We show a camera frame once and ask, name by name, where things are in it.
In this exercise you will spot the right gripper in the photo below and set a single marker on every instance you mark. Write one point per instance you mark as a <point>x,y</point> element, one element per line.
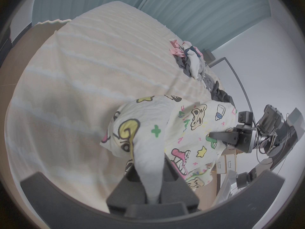
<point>245,139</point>

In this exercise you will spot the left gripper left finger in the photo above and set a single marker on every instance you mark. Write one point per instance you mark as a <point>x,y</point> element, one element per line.
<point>128,192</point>

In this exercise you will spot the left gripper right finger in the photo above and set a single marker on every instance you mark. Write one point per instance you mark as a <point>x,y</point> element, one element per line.
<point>178,189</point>

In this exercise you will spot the white printed pyjama top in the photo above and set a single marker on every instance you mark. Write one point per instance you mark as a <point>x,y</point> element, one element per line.
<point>166,127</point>

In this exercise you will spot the pile of clothes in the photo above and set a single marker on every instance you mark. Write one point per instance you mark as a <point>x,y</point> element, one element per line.
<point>190,58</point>

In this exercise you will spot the white chest of drawers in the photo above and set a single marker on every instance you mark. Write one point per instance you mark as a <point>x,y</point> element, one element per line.
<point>226,162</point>

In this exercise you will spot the black garment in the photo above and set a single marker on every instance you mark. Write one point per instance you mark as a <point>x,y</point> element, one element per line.
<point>221,95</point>

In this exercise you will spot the grey garment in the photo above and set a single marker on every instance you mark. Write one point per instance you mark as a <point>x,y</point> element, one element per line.
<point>207,82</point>

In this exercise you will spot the grey bedside table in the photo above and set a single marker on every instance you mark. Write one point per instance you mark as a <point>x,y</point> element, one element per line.
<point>209,55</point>

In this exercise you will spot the bed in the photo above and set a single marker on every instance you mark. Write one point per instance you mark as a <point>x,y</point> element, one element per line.
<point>83,80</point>

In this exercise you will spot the blue-green curtain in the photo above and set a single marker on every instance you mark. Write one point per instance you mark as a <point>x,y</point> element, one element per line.
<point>202,13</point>
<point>83,1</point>

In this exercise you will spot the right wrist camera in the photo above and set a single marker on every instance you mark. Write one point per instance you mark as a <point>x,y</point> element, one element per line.
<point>245,118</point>

